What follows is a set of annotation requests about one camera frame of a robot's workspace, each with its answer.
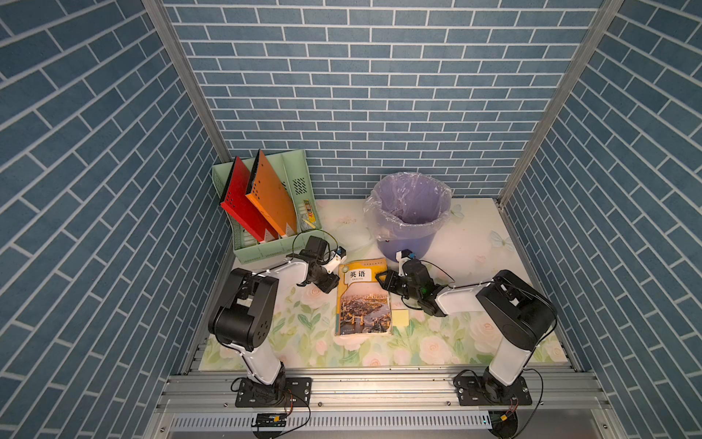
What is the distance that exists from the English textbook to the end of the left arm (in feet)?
0.12

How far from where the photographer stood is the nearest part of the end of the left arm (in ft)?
2.42

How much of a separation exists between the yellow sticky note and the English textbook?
1 centimetres

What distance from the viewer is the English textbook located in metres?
0.85

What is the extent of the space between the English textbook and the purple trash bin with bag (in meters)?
0.09

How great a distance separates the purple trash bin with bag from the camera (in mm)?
807
